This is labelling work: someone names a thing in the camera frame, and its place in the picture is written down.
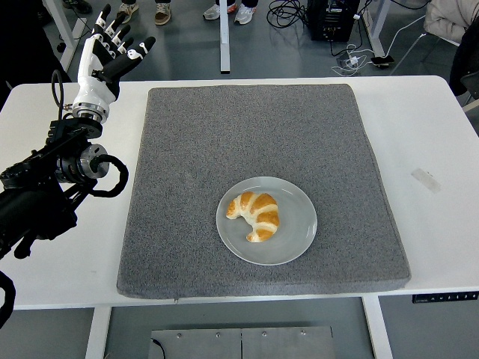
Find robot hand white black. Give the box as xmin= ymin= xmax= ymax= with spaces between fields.
xmin=73 ymin=3 xmax=157 ymax=109

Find croissant bread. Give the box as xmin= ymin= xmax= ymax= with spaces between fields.
xmin=225 ymin=191 xmax=281 ymax=243

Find light grey round plate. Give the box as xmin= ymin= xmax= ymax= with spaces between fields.
xmin=216 ymin=177 xmax=319 ymax=266

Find grey metal plate with screws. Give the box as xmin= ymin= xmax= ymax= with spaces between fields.
xmin=148 ymin=325 xmax=335 ymax=359

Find white table foot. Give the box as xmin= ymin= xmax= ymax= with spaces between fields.
xmin=41 ymin=0 xmax=88 ymax=74

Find person's dark shoe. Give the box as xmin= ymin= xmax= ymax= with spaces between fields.
xmin=61 ymin=0 xmax=93 ymax=15

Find person's brown shoe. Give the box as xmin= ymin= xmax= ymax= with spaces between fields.
xmin=115 ymin=1 xmax=139 ymax=25
xmin=153 ymin=1 xmax=172 ymax=26

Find person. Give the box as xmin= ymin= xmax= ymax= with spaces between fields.
xmin=0 ymin=0 xmax=72 ymax=98

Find white background table leg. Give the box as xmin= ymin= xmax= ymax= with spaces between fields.
xmin=218 ymin=0 xmax=231 ymax=74

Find person's white sneaker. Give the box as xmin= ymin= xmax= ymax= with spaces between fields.
xmin=234 ymin=3 xmax=257 ymax=25
xmin=203 ymin=2 xmax=237 ymax=20

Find grey speckled mat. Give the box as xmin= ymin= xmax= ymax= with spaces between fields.
xmin=116 ymin=83 xmax=412 ymax=300

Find black computer case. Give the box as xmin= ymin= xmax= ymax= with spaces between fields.
xmin=305 ymin=0 xmax=361 ymax=43

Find white desk leg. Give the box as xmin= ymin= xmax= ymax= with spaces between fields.
xmin=359 ymin=0 xmax=385 ymax=57

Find black smartphone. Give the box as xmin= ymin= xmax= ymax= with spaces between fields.
xmin=370 ymin=55 xmax=395 ymax=70

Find clear tape strip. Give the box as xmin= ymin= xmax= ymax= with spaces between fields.
xmin=410 ymin=168 xmax=442 ymax=194

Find beige jacket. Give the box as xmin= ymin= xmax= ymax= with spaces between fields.
xmin=423 ymin=0 xmax=479 ymax=42

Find black jacket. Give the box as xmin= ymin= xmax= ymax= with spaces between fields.
xmin=448 ymin=16 xmax=479 ymax=98

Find black table control panel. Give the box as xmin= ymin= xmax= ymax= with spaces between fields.
xmin=412 ymin=291 xmax=479 ymax=304

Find black floor cables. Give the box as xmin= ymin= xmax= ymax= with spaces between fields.
xmin=266 ymin=0 xmax=311 ymax=29

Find white charger cable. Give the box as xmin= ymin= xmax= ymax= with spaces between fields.
xmin=330 ymin=43 xmax=375 ymax=78

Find thin black cable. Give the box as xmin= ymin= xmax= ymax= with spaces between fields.
xmin=150 ymin=337 xmax=166 ymax=359

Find white chair frame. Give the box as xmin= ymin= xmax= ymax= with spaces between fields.
xmin=388 ymin=31 xmax=461 ymax=76

